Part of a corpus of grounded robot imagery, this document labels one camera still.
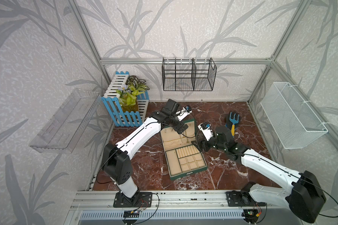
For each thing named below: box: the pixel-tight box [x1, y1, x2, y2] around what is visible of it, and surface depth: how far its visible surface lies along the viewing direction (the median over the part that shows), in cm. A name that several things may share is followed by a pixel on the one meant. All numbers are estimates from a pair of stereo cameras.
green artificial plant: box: [115, 75, 151, 107], surface depth 98 cm
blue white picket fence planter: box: [101, 71, 150, 128], surface depth 96 cm
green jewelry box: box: [160, 118, 208, 181], surface depth 86 cm
